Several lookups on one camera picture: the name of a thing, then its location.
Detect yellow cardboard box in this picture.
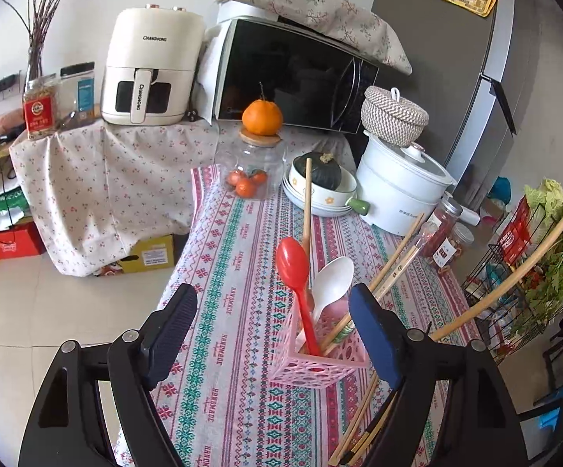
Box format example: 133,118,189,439
94,234,175,277

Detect cream air fryer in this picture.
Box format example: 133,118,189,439
100,5,205,127

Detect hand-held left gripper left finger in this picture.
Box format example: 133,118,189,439
18,283,199,467

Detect glass vase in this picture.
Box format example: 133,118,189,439
23,44,49,93

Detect wooden jar lid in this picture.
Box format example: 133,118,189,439
239,126,282,146

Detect red plastic spoon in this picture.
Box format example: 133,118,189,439
276,237,322,356

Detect pink perforated utensil holder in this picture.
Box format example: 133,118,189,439
267,309,372,390

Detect clear glass jar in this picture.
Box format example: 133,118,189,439
213,129,287,200

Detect green and white bag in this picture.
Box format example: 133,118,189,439
0,187,29,229

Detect large orange with stem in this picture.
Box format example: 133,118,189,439
241,98,283,136

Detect blue plastic bag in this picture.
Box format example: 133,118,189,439
487,176,512,205

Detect white plate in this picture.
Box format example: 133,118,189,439
281,177,360,218

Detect red box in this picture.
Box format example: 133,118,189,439
0,224,46,260

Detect glass pot lid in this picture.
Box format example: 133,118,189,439
366,133,455,188

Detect white bowl with green handle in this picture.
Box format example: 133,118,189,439
289,158,372,215

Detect red snack packet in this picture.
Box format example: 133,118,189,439
498,197,533,263

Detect grey refrigerator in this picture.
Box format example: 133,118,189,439
350,0,540,210

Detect black door microwave oven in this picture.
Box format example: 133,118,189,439
204,2,380,135

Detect red chili spice jar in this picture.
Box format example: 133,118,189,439
422,198,463,258

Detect white plastic spoon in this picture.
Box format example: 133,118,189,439
311,256,355,324

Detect short spice jar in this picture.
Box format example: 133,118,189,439
435,224,475,268

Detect leafy greens bunch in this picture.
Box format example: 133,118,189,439
525,233,563,317

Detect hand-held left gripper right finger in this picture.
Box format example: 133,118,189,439
348,283,530,467

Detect floral microwave cover cloth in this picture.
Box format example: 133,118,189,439
215,0,413,76

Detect white electric cooking pot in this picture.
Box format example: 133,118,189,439
356,131,482,237

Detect black chopstick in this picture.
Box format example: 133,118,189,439
342,392,401,467

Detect woven lidded basket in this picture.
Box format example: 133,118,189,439
361,86,429,147

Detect single long bamboo chopstick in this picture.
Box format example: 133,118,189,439
430,170,563,342

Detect dried branches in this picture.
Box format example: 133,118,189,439
0,0,95,59

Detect red label food jar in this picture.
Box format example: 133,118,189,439
23,74,63,142

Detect napa cabbage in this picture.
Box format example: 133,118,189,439
525,179,563,219

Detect black wire rack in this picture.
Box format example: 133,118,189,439
461,195,563,365

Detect floral cabinet cover cloth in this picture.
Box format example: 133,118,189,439
9,119,360,278

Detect dark green pumpkin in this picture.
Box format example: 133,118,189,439
292,152,343,190

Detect black lid food jar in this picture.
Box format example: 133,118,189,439
60,61,102,122

